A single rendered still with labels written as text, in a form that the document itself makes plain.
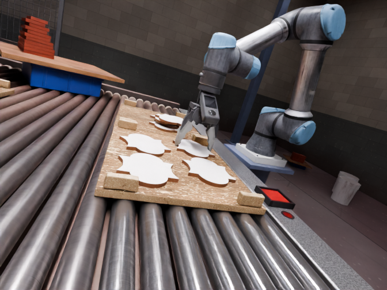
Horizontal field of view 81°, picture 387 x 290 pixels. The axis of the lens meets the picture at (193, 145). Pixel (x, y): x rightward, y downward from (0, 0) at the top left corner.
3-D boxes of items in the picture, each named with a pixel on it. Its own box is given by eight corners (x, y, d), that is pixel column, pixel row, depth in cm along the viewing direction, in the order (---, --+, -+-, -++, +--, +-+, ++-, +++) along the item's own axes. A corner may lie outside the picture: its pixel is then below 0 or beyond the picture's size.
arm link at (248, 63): (242, 56, 82) (220, 45, 75) (266, 58, 73) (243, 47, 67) (235, 77, 84) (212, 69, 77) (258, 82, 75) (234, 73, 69)
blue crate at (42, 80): (83, 85, 140) (85, 68, 137) (101, 98, 119) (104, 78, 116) (20, 73, 119) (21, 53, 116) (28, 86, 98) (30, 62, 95)
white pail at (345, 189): (325, 195, 368) (335, 175, 358) (336, 195, 382) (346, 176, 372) (342, 206, 343) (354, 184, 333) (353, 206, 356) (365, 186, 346)
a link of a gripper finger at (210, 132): (212, 145, 81) (208, 121, 78) (217, 151, 76) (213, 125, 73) (204, 148, 81) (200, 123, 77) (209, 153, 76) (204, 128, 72)
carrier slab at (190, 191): (208, 148, 87) (209, 144, 87) (264, 215, 50) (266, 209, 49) (113, 129, 76) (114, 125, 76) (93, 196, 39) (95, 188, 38)
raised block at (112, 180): (137, 187, 42) (140, 175, 42) (137, 193, 41) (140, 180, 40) (103, 183, 40) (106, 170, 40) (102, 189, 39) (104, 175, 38)
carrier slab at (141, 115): (186, 122, 125) (187, 119, 124) (208, 148, 87) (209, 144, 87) (120, 106, 114) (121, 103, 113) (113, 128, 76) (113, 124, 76)
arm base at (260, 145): (265, 148, 126) (270, 131, 124) (280, 159, 112) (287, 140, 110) (241, 143, 122) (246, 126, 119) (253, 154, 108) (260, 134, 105)
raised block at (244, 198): (258, 203, 51) (262, 193, 50) (262, 208, 49) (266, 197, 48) (235, 201, 49) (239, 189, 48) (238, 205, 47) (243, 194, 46)
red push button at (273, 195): (275, 195, 64) (277, 190, 64) (288, 208, 59) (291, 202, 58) (257, 192, 62) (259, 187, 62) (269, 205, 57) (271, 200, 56)
